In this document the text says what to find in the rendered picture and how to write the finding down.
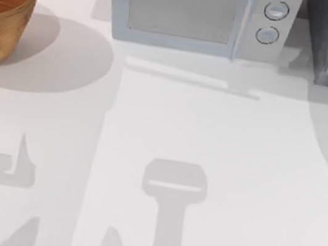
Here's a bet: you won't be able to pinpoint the pale blue microwave door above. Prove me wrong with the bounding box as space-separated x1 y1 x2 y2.
100 0 255 62

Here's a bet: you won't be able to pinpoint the pale microwave oven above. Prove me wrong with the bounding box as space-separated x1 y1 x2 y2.
100 0 305 70

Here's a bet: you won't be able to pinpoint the round microwave knob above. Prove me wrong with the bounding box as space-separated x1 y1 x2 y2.
253 23 281 47
262 0 292 23

